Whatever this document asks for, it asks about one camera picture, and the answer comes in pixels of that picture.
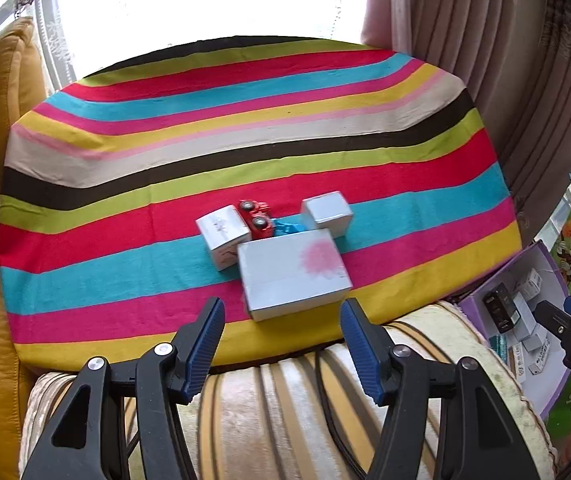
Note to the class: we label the beige striped plush cushion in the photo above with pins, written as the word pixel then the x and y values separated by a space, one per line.
pixel 285 410

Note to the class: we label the brown pleated curtain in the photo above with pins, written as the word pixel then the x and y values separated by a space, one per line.
pixel 490 60

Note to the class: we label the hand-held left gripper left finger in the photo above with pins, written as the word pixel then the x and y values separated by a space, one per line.
pixel 203 350

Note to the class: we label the red toy car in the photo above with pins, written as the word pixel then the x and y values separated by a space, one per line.
pixel 260 227

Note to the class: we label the large white carton pink splash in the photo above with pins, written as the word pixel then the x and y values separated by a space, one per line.
pixel 285 270

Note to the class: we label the yellow leather sofa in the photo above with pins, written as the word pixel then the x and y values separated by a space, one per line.
pixel 0 110

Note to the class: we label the teal patterned carton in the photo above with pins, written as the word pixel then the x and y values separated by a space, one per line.
pixel 499 349

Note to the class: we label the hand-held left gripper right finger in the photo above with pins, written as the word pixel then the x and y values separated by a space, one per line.
pixel 365 355

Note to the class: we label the sheer lace curtain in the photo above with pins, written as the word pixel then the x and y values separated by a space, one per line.
pixel 52 35

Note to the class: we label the silver cube carton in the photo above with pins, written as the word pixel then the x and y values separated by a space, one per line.
pixel 325 207

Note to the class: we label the purple cardboard box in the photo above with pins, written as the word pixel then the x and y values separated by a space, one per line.
pixel 548 280

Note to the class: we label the pile of small white boxes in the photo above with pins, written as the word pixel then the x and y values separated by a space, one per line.
pixel 528 285

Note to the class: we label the small white carton red print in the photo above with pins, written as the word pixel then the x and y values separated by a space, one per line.
pixel 223 232

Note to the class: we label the colourful striped cloth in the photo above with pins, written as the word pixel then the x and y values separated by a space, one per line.
pixel 265 125

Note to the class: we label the black carton with gold print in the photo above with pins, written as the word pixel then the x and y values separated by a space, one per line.
pixel 498 307

